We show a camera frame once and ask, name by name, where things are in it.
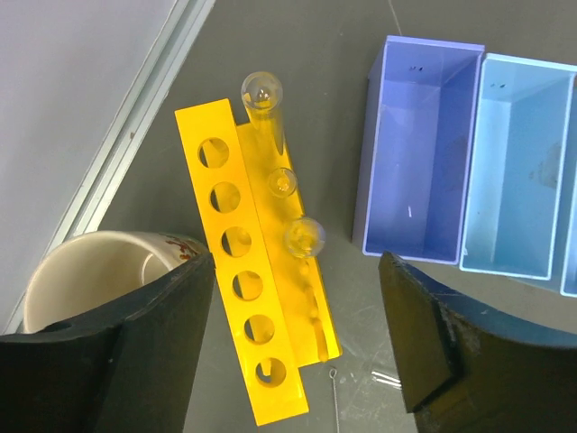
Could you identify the purple plastic bin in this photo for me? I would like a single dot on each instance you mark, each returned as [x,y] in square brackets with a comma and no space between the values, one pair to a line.
[416,149]

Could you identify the light blue right bin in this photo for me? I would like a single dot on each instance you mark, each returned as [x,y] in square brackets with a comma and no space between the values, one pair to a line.
[568,284]

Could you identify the test tube brush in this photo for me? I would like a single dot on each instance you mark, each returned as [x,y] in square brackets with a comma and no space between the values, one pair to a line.
[332,375]

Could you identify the light blue bin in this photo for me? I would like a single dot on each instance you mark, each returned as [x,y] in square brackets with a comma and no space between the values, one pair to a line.
[518,152]
[568,284]

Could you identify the short glass test tube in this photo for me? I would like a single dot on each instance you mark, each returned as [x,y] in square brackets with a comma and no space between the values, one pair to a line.
[282,182]

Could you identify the yellow test tube rack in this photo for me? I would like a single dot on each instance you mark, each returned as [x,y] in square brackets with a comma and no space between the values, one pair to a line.
[275,302]

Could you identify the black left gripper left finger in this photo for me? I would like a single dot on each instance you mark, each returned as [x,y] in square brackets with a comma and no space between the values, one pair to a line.
[126,366]

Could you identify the beige ceramic mug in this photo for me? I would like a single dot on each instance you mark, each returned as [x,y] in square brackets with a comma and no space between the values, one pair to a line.
[92,269]

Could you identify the long glass test tube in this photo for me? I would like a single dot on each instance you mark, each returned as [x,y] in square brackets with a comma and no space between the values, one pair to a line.
[304,238]

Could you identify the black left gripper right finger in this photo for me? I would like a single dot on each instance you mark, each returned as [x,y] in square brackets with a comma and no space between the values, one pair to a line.
[465,366]

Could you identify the light blue middle bin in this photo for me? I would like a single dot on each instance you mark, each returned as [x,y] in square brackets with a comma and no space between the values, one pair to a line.
[518,152]

